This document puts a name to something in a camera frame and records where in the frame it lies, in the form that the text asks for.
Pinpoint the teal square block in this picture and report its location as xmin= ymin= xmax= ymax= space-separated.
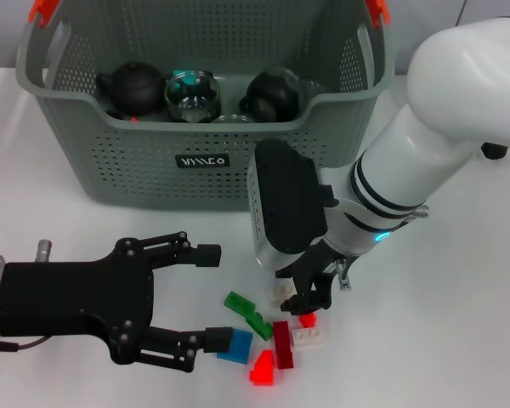
xmin=172 ymin=69 xmax=199 ymax=90

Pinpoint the white building block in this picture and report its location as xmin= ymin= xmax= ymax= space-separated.
xmin=292 ymin=326 xmax=327 ymax=348
xmin=271 ymin=280 xmax=298 ymax=308

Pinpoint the arm cable with connector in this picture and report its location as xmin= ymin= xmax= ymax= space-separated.
xmin=334 ymin=204 xmax=431 ymax=292
xmin=0 ymin=335 xmax=50 ymax=353

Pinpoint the dark red building brick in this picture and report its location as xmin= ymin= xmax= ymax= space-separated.
xmin=272 ymin=320 xmax=296 ymax=370

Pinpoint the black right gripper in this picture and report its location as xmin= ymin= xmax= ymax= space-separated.
xmin=275 ymin=237 xmax=349 ymax=316

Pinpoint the blue flat square block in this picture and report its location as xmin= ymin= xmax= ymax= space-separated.
xmin=215 ymin=329 xmax=253 ymax=365

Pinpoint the left arm cable with connector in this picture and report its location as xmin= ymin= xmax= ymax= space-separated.
xmin=0 ymin=335 xmax=50 ymax=353

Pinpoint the right arm cable with connector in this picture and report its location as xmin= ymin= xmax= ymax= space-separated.
xmin=334 ymin=204 xmax=431 ymax=292

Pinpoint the green stepped building block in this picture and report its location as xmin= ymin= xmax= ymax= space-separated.
xmin=245 ymin=311 xmax=275 ymax=341

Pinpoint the bright red slope block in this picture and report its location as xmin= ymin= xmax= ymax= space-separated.
xmin=249 ymin=348 xmax=276 ymax=386

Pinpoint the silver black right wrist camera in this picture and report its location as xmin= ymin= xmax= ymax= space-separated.
xmin=246 ymin=138 xmax=337 ymax=271

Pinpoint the grey-green perforated storage basket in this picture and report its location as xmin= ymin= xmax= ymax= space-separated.
xmin=15 ymin=0 xmax=395 ymax=213

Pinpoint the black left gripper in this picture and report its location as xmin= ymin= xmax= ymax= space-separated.
xmin=0 ymin=237 xmax=234 ymax=373

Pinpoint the orange basket handle clip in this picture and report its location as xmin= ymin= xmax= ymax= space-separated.
xmin=364 ymin=0 xmax=391 ymax=29
xmin=28 ymin=0 xmax=60 ymax=26

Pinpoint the green long building block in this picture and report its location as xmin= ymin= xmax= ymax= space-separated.
xmin=223 ymin=291 xmax=256 ymax=318

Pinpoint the glass teacup with black sleeve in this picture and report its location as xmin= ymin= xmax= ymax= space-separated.
xmin=212 ymin=113 xmax=256 ymax=124
xmin=164 ymin=70 xmax=222 ymax=123
xmin=239 ymin=67 xmax=305 ymax=122

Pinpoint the black clay teapot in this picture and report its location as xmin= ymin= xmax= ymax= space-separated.
xmin=95 ymin=60 xmax=169 ymax=118

